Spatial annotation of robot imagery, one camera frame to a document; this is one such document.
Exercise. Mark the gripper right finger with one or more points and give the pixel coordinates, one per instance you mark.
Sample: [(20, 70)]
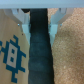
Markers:
[(57, 20)]

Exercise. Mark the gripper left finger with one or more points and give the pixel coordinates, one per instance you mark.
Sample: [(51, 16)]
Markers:
[(22, 19)]

